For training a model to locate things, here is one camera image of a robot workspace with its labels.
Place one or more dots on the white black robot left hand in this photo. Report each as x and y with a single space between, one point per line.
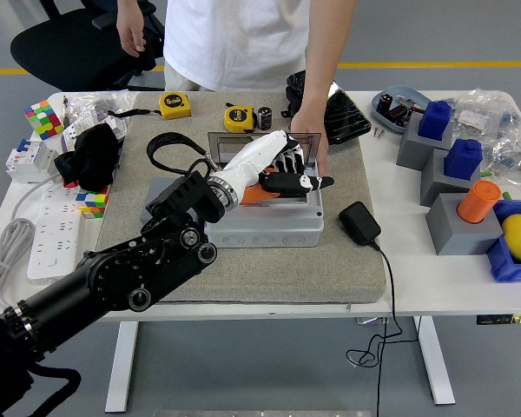
252 158

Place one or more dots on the person's left hand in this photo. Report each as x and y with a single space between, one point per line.
310 123

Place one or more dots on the person's right hand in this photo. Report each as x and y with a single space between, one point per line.
130 37

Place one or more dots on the clear hinged box lid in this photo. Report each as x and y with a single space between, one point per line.
221 143

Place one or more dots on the grey plastic junction box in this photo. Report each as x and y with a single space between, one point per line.
265 236

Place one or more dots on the person's left forearm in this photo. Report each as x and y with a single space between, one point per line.
323 56

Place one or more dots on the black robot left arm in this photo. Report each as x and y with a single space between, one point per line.
91 278

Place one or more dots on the person's right forearm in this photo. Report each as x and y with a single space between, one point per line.
130 11

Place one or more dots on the glossy black pouch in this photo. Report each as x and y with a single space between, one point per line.
347 117

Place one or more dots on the yellow tape measure chrome face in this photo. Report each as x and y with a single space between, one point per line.
239 119

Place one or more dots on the black cylinder capacitor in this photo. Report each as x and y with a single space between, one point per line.
265 118

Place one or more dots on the black office chair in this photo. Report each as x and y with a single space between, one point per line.
69 48

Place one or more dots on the small black capacitor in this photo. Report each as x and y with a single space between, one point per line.
384 101

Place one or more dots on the yellow tape measure black label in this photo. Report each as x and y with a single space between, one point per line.
176 106

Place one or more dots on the clear plastic bag with packets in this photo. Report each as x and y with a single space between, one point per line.
87 108

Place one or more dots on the dark brown capacitor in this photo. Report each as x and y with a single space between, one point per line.
399 114

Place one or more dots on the black table control panel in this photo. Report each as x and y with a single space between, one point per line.
503 319

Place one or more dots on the small screwdriver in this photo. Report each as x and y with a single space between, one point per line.
65 110

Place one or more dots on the grey holder block round hole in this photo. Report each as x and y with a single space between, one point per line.
156 187

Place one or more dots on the white table leg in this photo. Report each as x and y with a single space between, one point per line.
121 369
436 369

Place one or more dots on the blue-grey dish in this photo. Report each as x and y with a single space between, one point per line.
410 93

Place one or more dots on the black power adapter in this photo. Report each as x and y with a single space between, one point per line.
359 223

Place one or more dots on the grey-brown mat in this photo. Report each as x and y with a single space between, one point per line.
243 273

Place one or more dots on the white-edged puzzle cube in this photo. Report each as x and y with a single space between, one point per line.
44 119

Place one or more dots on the blue bottle-shaped block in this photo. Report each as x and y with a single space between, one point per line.
435 121
462 160

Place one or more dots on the black cloth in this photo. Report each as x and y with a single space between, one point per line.
91 156

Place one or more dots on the blue plastic bin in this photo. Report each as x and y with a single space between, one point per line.
503 265

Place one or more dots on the white blue circuit breaker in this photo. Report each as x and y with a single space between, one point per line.
28 160

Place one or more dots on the bright puzzle cube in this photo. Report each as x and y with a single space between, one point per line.
93 204

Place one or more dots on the clear plastic parts bag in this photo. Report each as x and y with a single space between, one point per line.
512 152
477 113

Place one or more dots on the white power strip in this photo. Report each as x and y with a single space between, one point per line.
54 234

